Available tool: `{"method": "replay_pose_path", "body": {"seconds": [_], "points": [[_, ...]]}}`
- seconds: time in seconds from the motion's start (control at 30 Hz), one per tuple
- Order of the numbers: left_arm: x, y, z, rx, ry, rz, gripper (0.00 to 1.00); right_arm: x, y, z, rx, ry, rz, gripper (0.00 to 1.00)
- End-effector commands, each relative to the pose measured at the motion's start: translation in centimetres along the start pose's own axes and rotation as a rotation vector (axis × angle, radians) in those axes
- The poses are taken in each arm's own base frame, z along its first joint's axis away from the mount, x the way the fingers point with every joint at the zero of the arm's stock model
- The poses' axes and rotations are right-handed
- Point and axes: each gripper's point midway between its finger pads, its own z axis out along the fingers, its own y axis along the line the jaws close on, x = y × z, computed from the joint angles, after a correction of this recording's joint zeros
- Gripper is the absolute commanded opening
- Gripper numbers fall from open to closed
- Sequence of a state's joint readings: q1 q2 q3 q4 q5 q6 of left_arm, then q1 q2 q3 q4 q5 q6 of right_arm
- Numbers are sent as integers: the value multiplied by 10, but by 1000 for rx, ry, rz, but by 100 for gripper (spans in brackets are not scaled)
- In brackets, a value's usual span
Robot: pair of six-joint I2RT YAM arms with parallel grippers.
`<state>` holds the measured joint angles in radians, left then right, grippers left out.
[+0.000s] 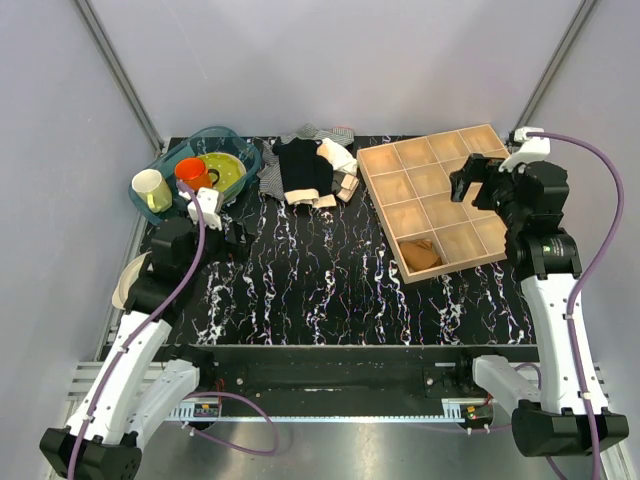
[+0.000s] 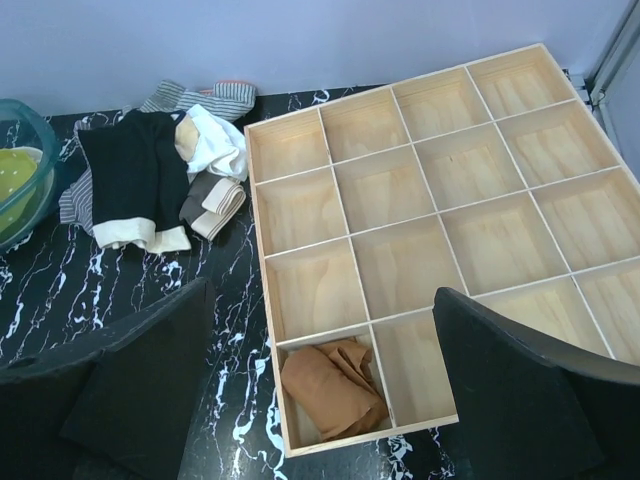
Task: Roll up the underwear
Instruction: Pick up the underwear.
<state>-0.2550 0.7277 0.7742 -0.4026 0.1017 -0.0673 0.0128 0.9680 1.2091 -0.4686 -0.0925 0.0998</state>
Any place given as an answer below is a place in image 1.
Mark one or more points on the rolled tan underwear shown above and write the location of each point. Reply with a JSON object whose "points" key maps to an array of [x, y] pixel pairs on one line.
{"points": [[420, 254]]}

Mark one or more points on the pale yellow mug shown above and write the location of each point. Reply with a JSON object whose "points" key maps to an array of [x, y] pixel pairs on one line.
{"points": [[153, 190]]}

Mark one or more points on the striped grey garment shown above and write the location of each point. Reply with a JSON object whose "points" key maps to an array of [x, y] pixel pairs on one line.
{"points": [[270, 182]]}

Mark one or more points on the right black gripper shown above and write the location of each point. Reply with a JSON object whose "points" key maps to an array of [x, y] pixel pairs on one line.
{"points": [[478, 169]]}

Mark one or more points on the green dotted plate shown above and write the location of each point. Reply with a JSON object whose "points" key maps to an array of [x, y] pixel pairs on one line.
{"points": [[230, 171]]}

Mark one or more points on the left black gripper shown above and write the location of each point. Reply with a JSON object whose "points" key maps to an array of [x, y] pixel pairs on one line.
{"points": [[237, 250]]}

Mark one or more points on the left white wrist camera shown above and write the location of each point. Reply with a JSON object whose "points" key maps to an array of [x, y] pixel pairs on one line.
{"points": [[210, 201]]}

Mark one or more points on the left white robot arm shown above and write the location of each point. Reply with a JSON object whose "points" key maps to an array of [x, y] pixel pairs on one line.
{"points": [[106, 435]]}

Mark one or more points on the dark beige folded underwear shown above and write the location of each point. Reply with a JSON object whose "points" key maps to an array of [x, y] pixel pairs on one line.
{"points": [[344, 186]]}

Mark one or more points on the orange mug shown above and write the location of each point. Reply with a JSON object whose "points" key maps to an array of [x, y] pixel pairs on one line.
{"points": [[196, 174]]}

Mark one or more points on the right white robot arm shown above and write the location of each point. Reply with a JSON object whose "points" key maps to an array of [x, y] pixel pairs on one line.
{"points": [[569, 414]]}

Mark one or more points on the black underwear beige waistband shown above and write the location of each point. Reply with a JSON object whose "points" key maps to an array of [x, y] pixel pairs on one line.
{"points": [[306, 176]]}

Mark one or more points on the beige white underwear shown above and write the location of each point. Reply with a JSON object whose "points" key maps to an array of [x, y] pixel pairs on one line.
{"points": [[338, 156]]}

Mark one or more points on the wooden compartment tray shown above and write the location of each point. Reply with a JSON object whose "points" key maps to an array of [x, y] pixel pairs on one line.
{"points": [[408, 181]]}

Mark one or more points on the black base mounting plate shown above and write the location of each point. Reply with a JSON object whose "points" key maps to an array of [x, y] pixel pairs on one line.
{"points": [[345, 383]]}

